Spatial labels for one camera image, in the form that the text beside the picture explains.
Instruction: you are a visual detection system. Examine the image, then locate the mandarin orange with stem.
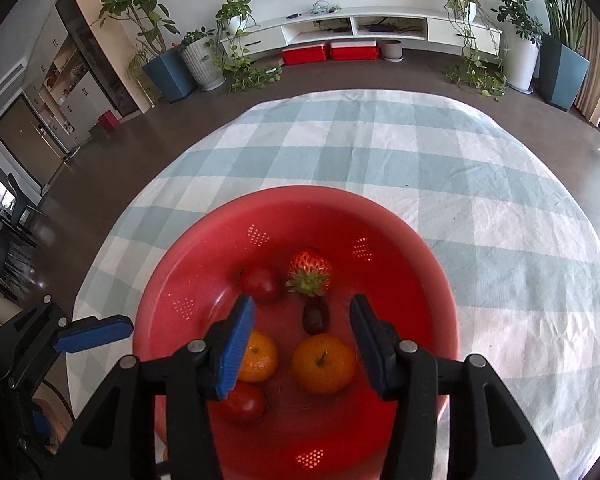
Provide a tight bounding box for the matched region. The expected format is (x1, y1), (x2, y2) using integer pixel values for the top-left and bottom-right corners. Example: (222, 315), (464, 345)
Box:
(291, 334), (356, 394)

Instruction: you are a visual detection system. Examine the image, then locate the red grape tomato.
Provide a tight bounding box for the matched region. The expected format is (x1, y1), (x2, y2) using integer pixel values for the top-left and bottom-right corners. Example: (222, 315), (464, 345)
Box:
(302, 296), (330, 336)

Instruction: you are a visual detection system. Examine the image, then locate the red tomato with stem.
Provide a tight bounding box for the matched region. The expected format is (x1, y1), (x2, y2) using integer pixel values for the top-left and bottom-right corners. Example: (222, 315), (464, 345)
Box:
(238, 266), (282, 304)

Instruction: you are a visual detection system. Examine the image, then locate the red strawberry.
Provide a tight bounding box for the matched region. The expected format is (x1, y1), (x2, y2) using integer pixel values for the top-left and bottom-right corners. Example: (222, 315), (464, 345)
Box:
(286, 248), (332, 297)

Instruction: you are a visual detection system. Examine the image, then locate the checkered green white tablecloth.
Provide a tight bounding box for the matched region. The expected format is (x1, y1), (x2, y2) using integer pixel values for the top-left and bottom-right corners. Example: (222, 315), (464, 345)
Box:
(66, 89), (600, 480)

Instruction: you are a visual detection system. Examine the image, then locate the small red bin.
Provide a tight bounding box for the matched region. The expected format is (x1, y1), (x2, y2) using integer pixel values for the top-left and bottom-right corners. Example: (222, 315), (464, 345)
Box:
(98, 110), (120, 133)

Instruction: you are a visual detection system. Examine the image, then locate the tall plant blue pot left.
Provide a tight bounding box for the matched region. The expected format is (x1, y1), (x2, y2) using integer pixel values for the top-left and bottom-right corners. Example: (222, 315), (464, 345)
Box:
(97, 0), (197, 103)

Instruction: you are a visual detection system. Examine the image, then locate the tall plant blue pot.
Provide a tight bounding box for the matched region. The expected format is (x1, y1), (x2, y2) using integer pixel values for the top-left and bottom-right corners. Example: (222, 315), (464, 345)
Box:
(524, 0), (590, 112)
(97, 0), (197, 103)

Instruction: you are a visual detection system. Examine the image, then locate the plant white ribbed pot left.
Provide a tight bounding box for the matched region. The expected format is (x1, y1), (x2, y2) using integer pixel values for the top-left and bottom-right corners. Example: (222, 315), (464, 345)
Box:
(178, 27), (225, 91)

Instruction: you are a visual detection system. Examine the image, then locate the red storage box right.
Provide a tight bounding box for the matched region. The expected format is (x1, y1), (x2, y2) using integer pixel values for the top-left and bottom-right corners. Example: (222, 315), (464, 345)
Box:
(329, 40), (379, 61)

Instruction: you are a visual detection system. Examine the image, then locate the red storage box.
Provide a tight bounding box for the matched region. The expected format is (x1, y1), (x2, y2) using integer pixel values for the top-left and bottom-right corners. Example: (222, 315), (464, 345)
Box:
(329, 40), (379, 61)
(282, 42), (329, 66)

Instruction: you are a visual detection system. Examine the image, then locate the small grey floor pot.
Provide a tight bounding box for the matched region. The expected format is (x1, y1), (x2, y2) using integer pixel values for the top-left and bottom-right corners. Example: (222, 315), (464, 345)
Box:
(379, 39), (403, 63)

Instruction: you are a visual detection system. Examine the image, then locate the trailing plant on console right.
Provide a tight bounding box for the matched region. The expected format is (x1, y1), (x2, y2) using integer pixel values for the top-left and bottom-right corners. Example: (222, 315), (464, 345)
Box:
(444, 0), (506, 101)

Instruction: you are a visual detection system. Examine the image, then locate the trailing plant on console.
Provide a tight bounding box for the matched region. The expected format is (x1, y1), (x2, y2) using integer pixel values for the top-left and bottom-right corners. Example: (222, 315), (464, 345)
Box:
(444, 0), (506, 101)
(208, 0), (282, 92)

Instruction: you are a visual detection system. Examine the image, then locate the red storage box left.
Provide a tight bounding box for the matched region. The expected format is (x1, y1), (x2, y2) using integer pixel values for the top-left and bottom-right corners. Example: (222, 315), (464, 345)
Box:
(282, 42), (329, 66)

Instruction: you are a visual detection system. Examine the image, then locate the white tv console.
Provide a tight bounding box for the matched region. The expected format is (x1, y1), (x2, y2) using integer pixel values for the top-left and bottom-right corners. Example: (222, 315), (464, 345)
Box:
(242, 6), (502, 56)

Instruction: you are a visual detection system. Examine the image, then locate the trailing plant on console left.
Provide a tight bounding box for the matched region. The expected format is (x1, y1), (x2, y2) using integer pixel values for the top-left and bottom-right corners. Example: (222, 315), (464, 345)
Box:
(208, 0), (282, 92)

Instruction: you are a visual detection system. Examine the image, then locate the tall plant blue pot right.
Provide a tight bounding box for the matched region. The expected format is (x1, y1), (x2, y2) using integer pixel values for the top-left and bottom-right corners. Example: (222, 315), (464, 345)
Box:
(524, 0), (590, 112)

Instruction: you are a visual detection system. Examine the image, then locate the plant in white pot right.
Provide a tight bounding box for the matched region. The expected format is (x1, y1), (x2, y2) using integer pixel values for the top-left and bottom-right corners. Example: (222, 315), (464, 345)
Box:
(491, 0), (543, 94)

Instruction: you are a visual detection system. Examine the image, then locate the beige curtain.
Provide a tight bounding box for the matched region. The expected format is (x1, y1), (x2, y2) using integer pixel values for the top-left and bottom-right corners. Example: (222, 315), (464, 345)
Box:
(574, 4), (600, 127)

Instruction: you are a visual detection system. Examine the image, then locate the wall cabinet shelving unit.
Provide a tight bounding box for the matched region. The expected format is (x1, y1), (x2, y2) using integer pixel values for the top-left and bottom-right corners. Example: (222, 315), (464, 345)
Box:
(23, 0), (151, 152)

